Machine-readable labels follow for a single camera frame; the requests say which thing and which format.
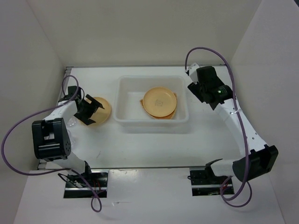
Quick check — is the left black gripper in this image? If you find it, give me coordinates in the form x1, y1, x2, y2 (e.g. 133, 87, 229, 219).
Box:
74, 94, 103, 125

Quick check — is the tan plate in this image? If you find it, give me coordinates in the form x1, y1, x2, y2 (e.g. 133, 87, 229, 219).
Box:
143, 87, 177, 117
79, 97, 112, 127

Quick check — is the clear glass cup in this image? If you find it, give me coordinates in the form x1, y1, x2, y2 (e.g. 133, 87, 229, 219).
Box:
66, 116, 77, 128

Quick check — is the woven bamboo basket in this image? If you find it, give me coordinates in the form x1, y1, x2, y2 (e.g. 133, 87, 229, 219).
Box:
139, 99, 177, 119

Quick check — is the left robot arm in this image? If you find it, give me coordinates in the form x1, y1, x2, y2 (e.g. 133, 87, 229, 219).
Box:
32, 86, 106, 187

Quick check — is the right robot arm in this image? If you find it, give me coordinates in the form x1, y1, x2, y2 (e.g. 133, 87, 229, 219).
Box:
187, 63, 278, 183

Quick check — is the white plastic bin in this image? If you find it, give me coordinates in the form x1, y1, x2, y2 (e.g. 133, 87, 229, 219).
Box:
113, 76, 189, 133

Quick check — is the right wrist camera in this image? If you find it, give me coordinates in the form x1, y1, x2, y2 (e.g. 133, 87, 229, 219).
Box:
185, 63, 200, 84

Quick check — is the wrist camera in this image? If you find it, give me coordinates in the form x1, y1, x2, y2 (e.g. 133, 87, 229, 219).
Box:
61, 86, 85, 101
185, 63, 200, 84

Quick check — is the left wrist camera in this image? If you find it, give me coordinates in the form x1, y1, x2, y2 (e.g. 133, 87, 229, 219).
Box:
61, 86, 85, 101

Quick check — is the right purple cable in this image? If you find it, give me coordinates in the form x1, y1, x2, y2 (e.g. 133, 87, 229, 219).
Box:
185, 46, 253, 208

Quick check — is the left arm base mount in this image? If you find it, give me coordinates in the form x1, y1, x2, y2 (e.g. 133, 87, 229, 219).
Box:
57, 169, 108, 199

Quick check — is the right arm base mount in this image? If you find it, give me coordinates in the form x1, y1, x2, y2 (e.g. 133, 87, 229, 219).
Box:
187, 167, 227, 196

